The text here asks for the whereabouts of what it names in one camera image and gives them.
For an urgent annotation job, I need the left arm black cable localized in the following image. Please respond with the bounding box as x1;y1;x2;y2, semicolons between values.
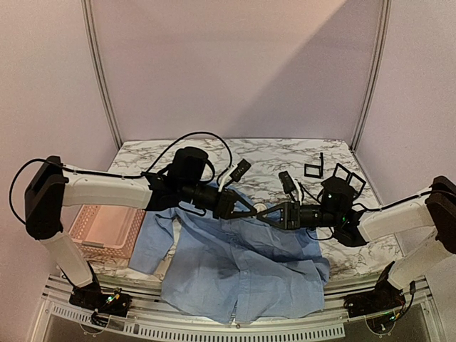
9;131;236;225

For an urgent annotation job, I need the upright black frame box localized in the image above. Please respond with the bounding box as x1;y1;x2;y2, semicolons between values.
304;152;324;179

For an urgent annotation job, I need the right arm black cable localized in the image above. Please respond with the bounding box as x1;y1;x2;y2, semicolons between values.
295;181;432;242

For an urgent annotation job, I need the blue button-up shirt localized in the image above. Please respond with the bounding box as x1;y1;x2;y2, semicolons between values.
129;207;330;324

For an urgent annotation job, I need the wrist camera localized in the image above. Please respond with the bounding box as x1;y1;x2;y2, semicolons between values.
279;171;304;204
217;159;252;192

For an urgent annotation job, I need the right aluminium corner post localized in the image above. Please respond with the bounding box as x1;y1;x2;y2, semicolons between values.
350;0;392;154

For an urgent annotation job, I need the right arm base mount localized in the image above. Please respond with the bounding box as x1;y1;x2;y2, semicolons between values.
343;280;416;323

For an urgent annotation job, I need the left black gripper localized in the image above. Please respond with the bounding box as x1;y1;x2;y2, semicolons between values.
180;180;258;221

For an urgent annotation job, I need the aluminium corner post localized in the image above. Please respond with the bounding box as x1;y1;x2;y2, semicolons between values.
350;0;392;154
81;0;123;150

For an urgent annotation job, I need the aluminium front rail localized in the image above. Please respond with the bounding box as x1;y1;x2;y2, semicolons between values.
41;274;434;339

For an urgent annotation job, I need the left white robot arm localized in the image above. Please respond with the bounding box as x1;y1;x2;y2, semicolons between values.
24;147;257;309

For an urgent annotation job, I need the pink plastic basket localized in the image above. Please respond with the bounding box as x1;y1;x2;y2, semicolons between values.
69;205;145;259

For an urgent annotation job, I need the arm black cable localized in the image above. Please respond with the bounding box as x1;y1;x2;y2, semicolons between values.
295;181;432;242
9;131;236;225

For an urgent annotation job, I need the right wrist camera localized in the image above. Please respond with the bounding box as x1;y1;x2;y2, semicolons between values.
279;171;304;204

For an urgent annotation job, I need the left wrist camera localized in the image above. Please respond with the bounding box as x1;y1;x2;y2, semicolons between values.
217;159;252;192

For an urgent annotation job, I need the orange portrait round brooch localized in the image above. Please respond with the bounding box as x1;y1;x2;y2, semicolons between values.
254;203;268;212

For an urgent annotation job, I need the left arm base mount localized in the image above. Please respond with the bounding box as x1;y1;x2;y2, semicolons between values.
69;282;133;328

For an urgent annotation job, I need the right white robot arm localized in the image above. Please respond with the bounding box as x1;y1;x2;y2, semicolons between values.
256;176;455;311

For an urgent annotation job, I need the left aluminium corner post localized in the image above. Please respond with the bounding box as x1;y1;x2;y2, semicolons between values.
81;0;123;150

